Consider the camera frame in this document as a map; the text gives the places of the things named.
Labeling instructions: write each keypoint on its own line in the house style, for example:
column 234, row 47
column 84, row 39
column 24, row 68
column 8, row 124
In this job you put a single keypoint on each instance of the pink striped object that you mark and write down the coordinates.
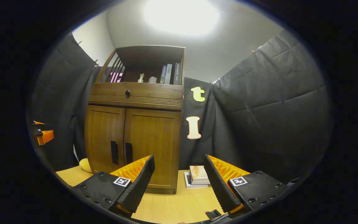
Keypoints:
column 117, row 77

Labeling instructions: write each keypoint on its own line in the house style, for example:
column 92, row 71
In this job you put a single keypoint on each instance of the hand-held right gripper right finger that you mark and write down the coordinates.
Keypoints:
column 218, row 183

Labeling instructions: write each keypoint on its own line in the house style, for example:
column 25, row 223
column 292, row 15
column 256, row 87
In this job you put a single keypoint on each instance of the ceiling light panel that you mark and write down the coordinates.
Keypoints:
column 180, row 15

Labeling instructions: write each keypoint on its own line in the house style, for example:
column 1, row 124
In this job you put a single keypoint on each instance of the yellow soft object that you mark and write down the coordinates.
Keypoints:
column 85, row 165

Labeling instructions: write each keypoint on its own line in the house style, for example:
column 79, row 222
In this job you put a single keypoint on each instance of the wooden cabinet door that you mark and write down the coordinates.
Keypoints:
column 157, row 140
column 103, row 133

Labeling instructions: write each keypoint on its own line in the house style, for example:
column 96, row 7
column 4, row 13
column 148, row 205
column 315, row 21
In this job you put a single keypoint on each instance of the blue shelf book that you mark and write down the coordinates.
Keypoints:
column 162, row 75

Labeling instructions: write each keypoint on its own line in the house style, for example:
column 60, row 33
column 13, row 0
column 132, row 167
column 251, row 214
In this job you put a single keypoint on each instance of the small white box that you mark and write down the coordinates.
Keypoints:
column 152, row 80

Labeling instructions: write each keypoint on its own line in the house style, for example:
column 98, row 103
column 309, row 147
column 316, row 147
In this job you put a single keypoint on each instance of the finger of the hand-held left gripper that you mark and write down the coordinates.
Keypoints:
column 47, row 137
column 39, row 125

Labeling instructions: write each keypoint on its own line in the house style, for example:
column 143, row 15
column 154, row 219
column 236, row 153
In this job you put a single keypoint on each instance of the dark shelf book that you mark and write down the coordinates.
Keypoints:
column 176, row 74

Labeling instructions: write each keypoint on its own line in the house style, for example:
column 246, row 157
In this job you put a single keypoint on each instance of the wooden cabinet drawer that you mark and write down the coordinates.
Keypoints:
column 154, row 93

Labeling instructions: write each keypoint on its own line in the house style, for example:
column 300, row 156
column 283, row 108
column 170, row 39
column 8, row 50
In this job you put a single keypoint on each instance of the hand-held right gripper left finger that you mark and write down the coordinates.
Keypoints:
column 140, row 183

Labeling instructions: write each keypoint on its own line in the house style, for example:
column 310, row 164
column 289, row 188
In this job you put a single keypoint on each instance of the grey shelf book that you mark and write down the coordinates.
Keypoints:
column 168, row 74

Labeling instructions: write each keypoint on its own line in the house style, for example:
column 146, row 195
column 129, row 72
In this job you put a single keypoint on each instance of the wooden double-door shoe cabinet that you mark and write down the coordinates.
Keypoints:
column 135, row 99

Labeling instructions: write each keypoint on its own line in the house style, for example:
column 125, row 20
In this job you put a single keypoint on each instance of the black backdrop cloth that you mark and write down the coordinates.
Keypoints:
column 275, row 109

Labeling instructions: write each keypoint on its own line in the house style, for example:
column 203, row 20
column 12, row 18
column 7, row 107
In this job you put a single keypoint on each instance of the small pale bottle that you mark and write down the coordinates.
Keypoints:
column 140, row 79

